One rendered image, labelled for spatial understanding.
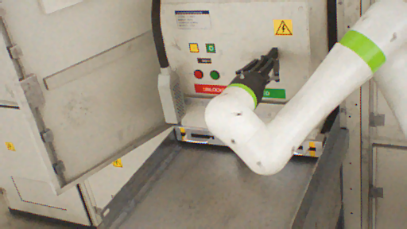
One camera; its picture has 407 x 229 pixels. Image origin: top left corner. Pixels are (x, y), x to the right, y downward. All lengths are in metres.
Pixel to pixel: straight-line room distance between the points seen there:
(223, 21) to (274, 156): 0.53
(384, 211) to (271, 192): 0.57
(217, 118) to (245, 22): 0.45
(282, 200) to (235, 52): 0.48
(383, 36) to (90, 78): 0.97
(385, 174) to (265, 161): 0.79
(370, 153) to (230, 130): 0.82
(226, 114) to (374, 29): 0.39
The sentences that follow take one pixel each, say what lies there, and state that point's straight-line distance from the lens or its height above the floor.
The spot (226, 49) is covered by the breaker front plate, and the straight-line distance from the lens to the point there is 1.56.
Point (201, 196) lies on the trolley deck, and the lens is 1.57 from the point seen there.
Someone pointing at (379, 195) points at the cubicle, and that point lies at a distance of 1.93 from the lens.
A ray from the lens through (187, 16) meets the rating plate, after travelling 1.57.
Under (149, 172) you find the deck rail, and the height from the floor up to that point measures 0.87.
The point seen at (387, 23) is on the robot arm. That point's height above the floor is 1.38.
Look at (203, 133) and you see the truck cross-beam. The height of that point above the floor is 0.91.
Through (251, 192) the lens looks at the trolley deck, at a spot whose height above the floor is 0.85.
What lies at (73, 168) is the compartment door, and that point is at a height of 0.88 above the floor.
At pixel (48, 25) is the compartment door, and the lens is 1.63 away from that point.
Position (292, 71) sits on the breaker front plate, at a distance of 1.51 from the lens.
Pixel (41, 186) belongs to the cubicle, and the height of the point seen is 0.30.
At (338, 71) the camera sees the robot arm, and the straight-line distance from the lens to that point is 1.19.
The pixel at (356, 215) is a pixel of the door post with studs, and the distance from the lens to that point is 2.05.
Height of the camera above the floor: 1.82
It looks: 29 degrees down
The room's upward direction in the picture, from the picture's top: 11 degrees counter-clockwise
